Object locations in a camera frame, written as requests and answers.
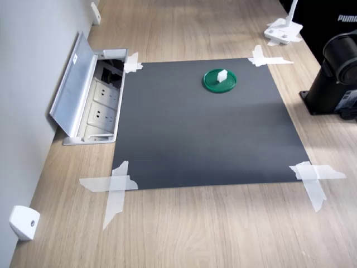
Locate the small white printed label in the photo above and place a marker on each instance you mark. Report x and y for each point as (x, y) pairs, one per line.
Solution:
(74, 59)

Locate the white camera stand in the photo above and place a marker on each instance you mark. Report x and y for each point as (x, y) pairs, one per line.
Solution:
(281, 32)

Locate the black fabric with white print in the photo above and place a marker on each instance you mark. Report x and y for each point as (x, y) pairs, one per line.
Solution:
(320, 11)

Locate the white power socket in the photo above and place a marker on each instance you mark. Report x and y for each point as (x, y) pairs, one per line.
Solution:
(106, 93)
(101, 114)

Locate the white tape cross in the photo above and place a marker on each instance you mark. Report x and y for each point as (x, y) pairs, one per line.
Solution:
(131, 65)
(259, 58)
(117, 184)
(312, 173)

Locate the small white plastic terminal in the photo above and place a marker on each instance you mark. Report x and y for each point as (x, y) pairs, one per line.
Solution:
(222, 76)

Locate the small white partition bracket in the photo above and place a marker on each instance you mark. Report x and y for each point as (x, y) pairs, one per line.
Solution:
(96, 14)
(23, 223)

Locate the grey partition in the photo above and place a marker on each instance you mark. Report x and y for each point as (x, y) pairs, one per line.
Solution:
(28, 83)

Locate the dark grey mat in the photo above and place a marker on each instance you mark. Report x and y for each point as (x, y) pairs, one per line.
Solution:
(195, 125)

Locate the round green lid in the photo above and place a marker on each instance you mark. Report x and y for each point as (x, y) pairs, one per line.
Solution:
(212, 85)

